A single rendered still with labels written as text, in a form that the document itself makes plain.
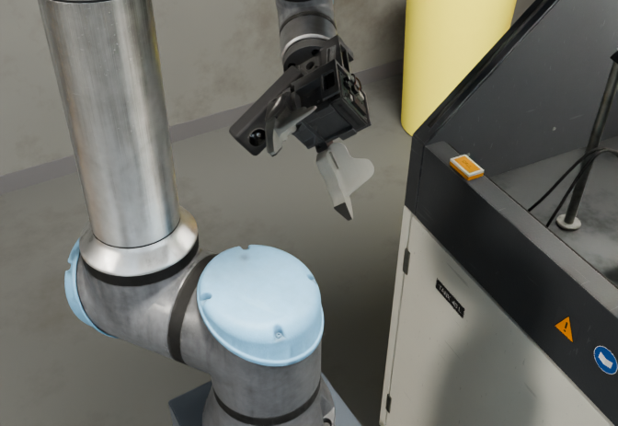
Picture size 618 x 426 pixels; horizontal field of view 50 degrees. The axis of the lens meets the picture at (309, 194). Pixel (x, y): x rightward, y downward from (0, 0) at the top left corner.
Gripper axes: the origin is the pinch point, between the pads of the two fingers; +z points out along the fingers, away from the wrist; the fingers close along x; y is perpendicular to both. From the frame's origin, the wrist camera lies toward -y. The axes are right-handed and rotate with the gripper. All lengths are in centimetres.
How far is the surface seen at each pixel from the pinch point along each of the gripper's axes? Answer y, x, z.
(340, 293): -63, 118, -60
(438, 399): -20, 77, -3
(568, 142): 22, 64, -40
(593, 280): 20.2, 36.9, 2.4
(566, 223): 17, 56, -18
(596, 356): 16.5, 42.0, 10.4
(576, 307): 16.7, 38.6, 4.6
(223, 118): -108, 112, -161
